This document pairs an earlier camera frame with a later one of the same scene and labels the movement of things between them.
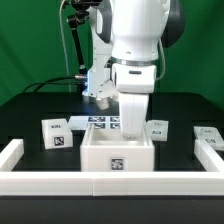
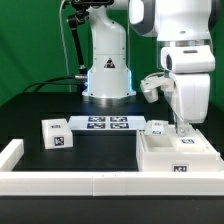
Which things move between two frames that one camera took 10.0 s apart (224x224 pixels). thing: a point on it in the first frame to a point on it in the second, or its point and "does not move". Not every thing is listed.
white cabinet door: (157, 130) does not move
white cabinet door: (209, 134) to (188, 144)
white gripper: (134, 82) to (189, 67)
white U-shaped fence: (209, 182) does not move
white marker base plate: (99, 122) does not move
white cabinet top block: (57, 133) does not move
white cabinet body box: (105, 149) to (156, 153)
